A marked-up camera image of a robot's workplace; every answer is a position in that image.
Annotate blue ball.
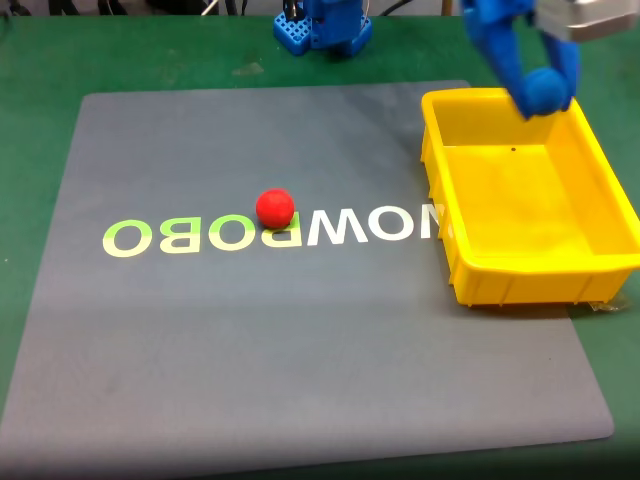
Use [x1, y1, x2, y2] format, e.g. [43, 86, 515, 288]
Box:
[522, 67, 567, 116]

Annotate yellow plastic bin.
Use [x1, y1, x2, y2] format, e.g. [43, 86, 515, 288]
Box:
[419, 87, 640, 309]

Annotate red ball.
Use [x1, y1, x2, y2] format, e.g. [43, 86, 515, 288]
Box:
[255, 188, 296, 230]

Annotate clear tape piece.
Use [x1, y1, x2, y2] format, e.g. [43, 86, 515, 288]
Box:
[588, 293, 632, 315]

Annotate grey printed mat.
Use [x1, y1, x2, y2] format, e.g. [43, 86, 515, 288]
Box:
[0, 79, 615, 480]

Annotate silver camera box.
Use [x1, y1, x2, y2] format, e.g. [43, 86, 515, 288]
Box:
[533, 0, 640, 44]

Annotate black cable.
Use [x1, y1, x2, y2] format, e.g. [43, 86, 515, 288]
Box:
[378, 0, 419, 17]

